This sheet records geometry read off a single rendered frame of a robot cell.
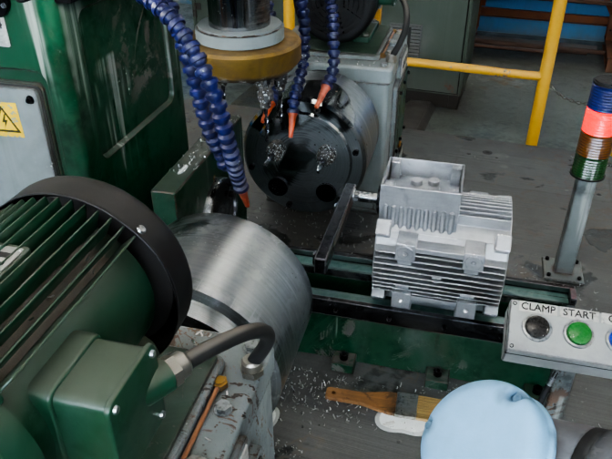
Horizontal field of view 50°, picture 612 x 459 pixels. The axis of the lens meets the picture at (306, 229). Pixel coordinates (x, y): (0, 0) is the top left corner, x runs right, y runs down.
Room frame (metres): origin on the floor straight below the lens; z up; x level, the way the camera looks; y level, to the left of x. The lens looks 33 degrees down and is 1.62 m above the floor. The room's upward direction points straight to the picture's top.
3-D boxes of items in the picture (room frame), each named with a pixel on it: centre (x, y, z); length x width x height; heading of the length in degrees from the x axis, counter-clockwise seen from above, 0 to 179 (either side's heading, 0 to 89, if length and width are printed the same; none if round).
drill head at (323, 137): (1.28, -0.02, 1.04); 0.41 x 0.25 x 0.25; 166
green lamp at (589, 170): (1.12, -0.54, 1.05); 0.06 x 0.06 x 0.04
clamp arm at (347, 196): (0.96, -0.05, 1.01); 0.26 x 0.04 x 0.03; 166
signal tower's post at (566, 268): (1.12, -0.54, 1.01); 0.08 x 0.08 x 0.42; 76
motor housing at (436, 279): (0.89, -0.22, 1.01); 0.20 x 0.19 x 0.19; 76
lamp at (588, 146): (1.12, -0.54, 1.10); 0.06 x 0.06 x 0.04
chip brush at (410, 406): (0.75, -0.13, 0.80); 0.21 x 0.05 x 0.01; 78
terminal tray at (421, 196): (0.90, -0.18, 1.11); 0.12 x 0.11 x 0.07; 76
